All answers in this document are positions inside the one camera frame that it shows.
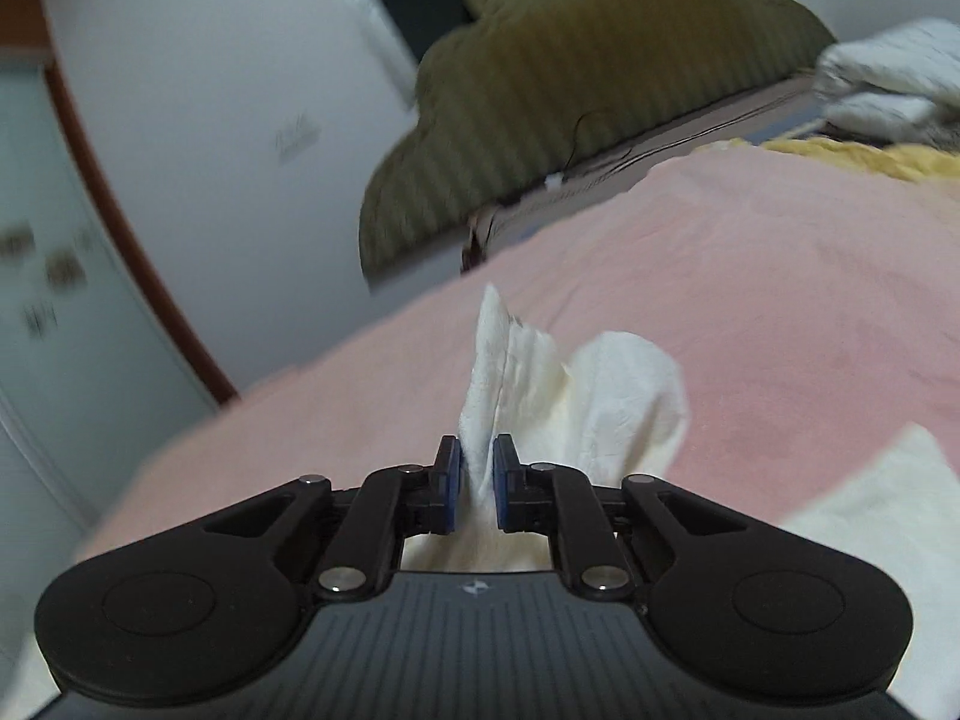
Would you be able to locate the thin black cable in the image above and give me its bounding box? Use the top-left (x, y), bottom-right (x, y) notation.
top-left (565, 111), bottom-right (595, 169)

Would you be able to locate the white folded bedding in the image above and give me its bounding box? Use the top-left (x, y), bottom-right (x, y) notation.
top-left (813, 18), bottom-right (960, 145)

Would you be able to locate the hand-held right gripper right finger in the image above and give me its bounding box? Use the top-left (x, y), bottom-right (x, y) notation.
top-left (491, 431), bottom-right (752, 604)

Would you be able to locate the white towel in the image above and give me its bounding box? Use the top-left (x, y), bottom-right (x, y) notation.
top-left (401, 283), bottom-right (960, 698)

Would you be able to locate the yellow blanket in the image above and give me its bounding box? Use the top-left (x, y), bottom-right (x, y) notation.
top-left (688, 135), bottom-right (960, 187)

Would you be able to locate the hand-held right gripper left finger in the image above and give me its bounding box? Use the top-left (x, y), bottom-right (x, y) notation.
top-left (199, 433), bottom-right (461, 602)

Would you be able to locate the brown wooden door frame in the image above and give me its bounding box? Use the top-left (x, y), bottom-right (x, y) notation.
top-left (39, 58), bottom-right (242, 404)

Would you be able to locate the pink floral blanket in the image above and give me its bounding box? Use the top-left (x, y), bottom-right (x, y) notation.
top-left (75, 141), bottom-right (960, 586)

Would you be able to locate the pale blue door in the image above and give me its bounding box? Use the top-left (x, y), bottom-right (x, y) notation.
top-left (0, 64), bottom-right (222, 533)

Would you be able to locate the olive quilted headboard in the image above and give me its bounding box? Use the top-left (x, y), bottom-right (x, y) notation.
top-left (358, 0), bottom-right (838, 295)

